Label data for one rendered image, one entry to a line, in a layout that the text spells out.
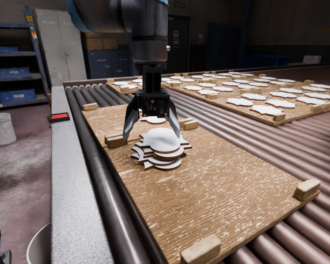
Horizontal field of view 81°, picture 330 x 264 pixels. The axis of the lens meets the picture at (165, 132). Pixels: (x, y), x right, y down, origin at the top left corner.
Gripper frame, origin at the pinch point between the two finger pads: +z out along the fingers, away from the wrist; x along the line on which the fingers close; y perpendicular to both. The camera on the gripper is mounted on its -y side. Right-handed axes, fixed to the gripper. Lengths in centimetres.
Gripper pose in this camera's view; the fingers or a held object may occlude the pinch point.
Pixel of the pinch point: (152, 139)
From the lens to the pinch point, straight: 53.3
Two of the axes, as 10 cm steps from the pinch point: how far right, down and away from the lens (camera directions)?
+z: 0.0, 9.1, 4.0
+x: 9.9, -0.6, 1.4
